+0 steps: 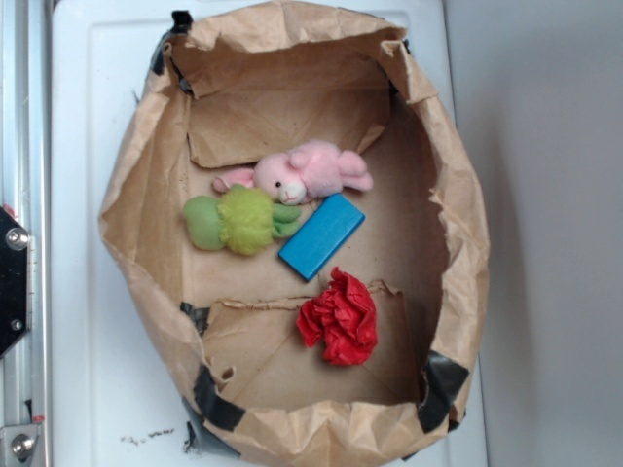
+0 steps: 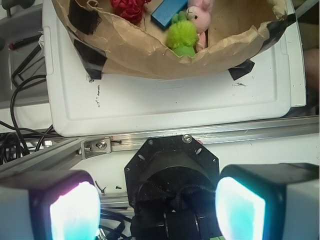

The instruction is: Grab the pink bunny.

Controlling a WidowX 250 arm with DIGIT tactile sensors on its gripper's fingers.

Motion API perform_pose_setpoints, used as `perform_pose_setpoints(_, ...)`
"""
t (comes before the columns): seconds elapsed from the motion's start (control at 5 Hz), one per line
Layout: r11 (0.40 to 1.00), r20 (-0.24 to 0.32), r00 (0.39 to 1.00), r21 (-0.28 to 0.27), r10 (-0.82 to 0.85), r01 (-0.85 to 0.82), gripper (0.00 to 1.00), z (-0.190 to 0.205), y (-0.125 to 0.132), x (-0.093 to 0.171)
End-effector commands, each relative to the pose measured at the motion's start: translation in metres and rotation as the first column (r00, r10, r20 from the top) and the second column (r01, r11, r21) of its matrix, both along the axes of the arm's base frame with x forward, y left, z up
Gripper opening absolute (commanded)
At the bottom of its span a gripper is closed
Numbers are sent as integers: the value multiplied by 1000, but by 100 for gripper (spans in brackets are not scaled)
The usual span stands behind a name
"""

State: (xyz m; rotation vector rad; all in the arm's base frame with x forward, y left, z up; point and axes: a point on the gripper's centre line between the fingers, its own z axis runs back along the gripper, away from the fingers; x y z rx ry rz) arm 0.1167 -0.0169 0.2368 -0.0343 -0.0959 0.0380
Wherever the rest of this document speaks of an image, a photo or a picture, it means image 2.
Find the pink plush bunny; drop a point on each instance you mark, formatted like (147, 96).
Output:
(199, 12)

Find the green fuzzy plush toy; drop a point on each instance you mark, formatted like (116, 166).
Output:
(182, 36)

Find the aluminium extrusion rail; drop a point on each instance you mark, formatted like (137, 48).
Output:
(283, 140)

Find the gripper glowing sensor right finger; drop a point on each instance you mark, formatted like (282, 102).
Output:
(269, 201)

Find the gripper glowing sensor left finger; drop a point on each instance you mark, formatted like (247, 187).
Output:
(49, 205)

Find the red crumpled paper ball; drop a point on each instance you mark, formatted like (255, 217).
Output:
(130, 10)

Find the brown paper bag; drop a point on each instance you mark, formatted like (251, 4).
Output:
(108, 44)

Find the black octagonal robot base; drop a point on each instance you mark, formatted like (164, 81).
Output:
(171, 184)

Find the blue rectangular block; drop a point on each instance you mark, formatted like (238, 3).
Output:
(163, 14)

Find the metal corner bracket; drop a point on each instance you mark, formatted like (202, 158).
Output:
(95, 146)

